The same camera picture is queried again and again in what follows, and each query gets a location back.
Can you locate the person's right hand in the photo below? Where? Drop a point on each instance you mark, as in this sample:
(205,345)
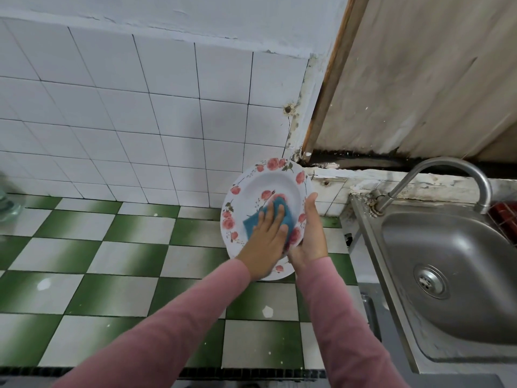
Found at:
(311,238)

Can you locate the person's left hand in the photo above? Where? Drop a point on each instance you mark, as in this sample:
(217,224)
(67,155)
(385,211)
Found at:
(262,248)

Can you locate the blue cleaning cloth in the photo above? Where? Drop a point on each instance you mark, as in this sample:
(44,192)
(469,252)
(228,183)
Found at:
(258,220)

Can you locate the stack of rose-pattern plates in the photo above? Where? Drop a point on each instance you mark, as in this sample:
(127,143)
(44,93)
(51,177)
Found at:
(238,206)

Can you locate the person's left forearm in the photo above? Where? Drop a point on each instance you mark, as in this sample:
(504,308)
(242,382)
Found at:
(153,335)

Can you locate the person's right forearm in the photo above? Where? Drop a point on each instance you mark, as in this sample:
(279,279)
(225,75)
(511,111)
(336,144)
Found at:
(351,331)

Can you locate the green checkered tile countertop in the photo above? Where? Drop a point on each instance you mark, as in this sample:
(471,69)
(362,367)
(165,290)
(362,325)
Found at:
(97,254)

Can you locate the stainless steel sink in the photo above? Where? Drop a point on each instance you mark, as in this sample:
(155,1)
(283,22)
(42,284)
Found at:
(468,262)

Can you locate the chrome faucet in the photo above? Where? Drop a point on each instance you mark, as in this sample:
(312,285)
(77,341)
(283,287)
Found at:
(452,163)

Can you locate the weathered wooden board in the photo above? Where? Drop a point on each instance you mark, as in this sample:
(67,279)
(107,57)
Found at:
(412,68)

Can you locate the clear bottle with green liquid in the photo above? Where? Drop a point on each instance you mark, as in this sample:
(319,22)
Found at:
(8,204)

